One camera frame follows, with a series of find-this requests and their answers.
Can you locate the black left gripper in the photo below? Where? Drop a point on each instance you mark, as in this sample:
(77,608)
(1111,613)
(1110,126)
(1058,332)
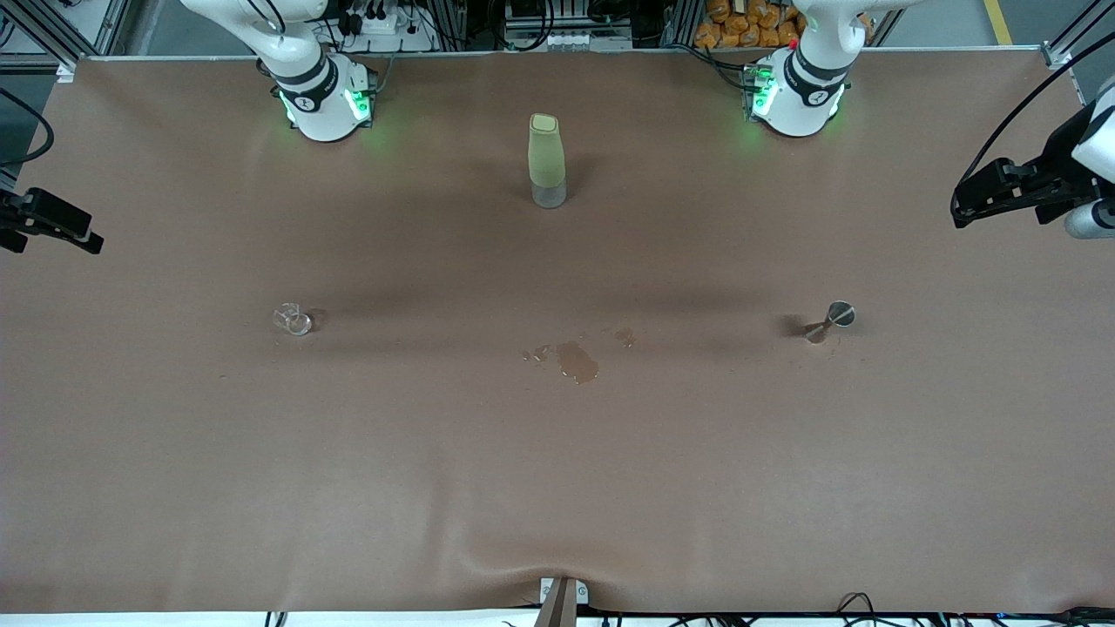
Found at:
(1054,182)

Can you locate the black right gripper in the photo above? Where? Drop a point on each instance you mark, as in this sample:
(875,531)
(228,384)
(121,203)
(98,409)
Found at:
(37,218)

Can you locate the steel double-ended jigger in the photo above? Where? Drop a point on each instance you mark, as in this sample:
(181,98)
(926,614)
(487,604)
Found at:
(841,313)

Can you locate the small clear glass beaker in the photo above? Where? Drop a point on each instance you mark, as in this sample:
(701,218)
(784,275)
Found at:
(296,324)

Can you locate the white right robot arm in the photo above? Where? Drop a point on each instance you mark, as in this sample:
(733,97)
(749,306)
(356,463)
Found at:
(318,104)

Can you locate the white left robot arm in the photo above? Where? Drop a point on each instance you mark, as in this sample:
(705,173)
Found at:
(797,104)

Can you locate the green sleeved shaker bottle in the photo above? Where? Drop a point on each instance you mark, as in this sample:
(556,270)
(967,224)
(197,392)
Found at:
(547,157)

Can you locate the orange snack bags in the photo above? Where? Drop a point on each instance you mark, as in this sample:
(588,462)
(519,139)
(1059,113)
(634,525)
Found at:
(749,26)

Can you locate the white power strip with plugs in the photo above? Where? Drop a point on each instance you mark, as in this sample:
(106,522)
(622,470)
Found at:
(383,26)

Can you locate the brown liquid spill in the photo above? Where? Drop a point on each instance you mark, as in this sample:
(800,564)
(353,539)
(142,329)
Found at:
(577,361)

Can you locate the long white power strip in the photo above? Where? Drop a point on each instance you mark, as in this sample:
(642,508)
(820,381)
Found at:
(566,41)

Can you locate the brown table cover mat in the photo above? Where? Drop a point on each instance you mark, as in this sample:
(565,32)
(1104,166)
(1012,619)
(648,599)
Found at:
(557,479)

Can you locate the aluminium frame profile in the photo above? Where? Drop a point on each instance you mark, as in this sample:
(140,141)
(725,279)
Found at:
(52,26)
(1080,30)

